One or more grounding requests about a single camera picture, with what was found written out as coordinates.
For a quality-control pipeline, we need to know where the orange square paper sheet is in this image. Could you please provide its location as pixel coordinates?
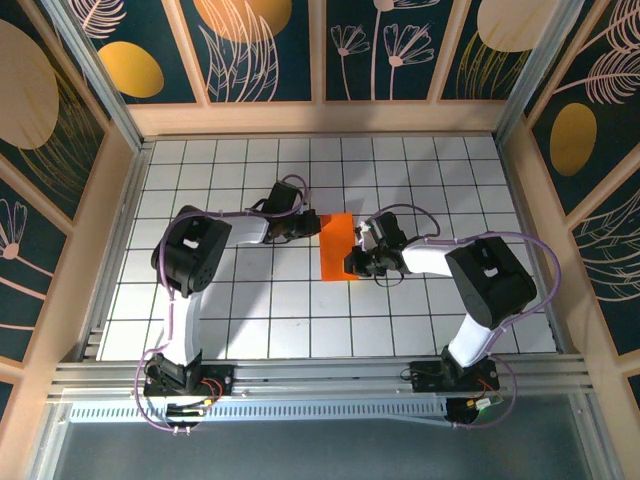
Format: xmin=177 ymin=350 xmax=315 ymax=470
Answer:
xmin=318 ymin=212 xmax=362 ymax=283

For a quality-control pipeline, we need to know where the long aluminium frame rail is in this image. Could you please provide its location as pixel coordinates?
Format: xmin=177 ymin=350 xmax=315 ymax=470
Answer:
xmin=47 ymin=353 xmax=595 ymax=402

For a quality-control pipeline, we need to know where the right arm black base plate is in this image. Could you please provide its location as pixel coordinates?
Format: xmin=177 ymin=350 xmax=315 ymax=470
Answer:
xmin=409 ymin=360 xmax=500 ymax=396

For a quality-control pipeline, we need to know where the aluminium side rail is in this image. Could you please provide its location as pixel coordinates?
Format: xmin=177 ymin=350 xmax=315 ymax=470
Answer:
xmin=494 ymin=134 xmax=572 ymax=354
xmin=79 ymin=142 xmax=154 ymax=362

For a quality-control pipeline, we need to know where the slotted grey cable duct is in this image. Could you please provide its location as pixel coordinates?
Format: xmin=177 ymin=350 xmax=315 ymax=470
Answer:
xmin=67 ymin=398 xmax=451 ymax=426

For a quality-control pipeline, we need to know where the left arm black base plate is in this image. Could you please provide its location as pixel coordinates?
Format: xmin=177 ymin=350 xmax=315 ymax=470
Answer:
xmin=143 ymin=363 xmax=236 ymax=400

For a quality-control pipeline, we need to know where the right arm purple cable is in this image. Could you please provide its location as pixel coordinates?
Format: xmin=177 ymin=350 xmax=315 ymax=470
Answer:
xmin=359 ymin=203 xmax=560 ymax=431

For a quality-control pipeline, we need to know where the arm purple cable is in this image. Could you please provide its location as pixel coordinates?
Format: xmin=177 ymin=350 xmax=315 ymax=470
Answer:
xmin=134 ymin=173 xmax=314 ymax=436
xmin=359 ymin=203 xmax=560 ymax=431

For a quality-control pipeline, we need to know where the round cable port with connectors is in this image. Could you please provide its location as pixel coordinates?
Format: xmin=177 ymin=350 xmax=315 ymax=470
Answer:
xmin=166 ymin=399 xmax=214 ymax=434
xmin=444 ymin=396 xmax=504 ymax=430

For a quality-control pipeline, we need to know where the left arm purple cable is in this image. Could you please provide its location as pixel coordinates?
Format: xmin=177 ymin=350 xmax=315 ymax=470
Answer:
xmin=134 ymin=173 xmax=314 ymax=436

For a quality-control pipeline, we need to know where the aluminium corner post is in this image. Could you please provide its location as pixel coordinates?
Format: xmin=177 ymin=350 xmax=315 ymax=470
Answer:
xmin=42 ymin=0 xmax=147 ymax=152
xmin=492 ymin=0 xmax=587 ymax=142

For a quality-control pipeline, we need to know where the short aluminium frame post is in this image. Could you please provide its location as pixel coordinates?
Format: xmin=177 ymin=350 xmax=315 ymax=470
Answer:
xmin=27 ymin=399 xmax=71 ymax=480
xmin=569 ymin=394 xmax=614 ymax=480

